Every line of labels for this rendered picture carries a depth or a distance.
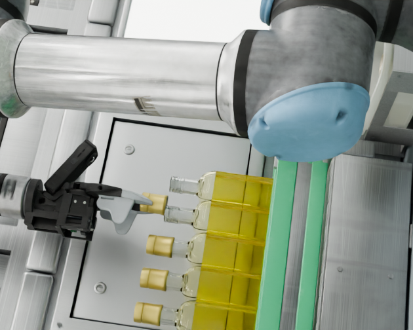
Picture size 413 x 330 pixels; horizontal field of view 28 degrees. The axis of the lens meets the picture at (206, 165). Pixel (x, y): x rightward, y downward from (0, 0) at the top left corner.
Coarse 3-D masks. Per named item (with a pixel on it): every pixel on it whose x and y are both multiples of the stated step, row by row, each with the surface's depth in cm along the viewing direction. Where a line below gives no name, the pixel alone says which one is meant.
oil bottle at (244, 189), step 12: (204, 180) 142; (216, 180) 142; (228, 180) 142; (240, 180) 142; (252, 180) 142; (264, 180) 142; (204, 192) 141; (216, 192) 141; (228, 192) 141; (240, 192) 141; (252, 192) 141; (264, 192) 141; (252, 204) 140; (264, 204) 140
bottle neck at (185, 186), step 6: (174, 180) 143; (180, 180) 143; (186, 180) 143; (192, 180) 143; (174, 186) 143; (180, 186) 143; (186, 186) 143; (192, 186) 143; (174, 192) 144; (180, 192) 144; (186, 192) 143; (192, 192) 143
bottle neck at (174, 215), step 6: (168, 210) 140; (174, 210) 140; (180, 210) 140; (186, 210) 141; (192, 210) 141; (168, 216) 140; (174, 216) 140; (180, 216) 140; (186, 216) 140; (168, 222) 141; (174, 222) 141; (180, 222) 140; (186, 222) 140
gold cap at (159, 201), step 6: (144, 192) 142; (150, 198) 141; (156, 198) 141; (162, 198) 141; (156, 204) 141; (162, 204) 141; (144, 210) 142; (150, 210) 141; (156, 210) 141; (162, 210) 141
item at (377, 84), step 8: (376, 48) 139; (384, 48) 117; (392, 48) 118; (376, 56) 140; (384, 56) 116; (392, 56) 117; (376, 64) 140; (384, 64) 116; (392, 64) 117; (376, 72) 139; (384, 72) 116; (376, 80) 139; (384, 80) 117; (376, 88) 120; (376, 96) 122; (376, 104) 126; (368, 112) 126; (368, 120) 129
